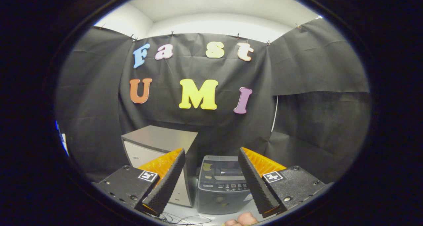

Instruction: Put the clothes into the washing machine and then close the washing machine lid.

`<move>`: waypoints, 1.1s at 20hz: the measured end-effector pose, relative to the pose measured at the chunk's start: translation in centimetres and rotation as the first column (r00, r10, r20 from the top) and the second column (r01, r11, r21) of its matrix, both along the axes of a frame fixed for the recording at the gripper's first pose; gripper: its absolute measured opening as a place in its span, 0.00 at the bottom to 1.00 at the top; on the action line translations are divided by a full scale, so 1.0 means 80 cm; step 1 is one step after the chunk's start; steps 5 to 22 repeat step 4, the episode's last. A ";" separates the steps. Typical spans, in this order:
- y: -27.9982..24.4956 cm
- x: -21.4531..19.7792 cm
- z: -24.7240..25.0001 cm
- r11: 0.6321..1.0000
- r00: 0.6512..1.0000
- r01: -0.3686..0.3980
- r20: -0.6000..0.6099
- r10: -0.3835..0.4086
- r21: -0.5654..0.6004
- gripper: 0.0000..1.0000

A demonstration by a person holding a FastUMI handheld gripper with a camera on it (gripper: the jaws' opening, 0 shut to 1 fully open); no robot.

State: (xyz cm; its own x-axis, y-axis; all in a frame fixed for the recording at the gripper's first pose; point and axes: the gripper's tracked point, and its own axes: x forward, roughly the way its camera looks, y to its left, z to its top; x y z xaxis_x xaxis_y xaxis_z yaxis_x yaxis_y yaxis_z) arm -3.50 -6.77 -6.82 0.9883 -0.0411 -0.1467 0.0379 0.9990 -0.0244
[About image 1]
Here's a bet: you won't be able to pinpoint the black backdrop cloth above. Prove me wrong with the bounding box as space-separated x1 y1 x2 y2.
55 18 370 184

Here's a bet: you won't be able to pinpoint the black floor cables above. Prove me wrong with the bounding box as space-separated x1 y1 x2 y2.
142 211 212 226

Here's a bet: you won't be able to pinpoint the grey washing machine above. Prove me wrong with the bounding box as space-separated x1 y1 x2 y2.
197 155 265 215

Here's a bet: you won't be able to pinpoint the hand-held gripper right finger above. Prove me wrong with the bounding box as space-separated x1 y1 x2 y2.
238 147 333 218

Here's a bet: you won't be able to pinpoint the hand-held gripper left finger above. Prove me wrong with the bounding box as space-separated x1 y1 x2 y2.
93 148 186 217

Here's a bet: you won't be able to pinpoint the grey cabinet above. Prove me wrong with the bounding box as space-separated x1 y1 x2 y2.
121 125 199 208

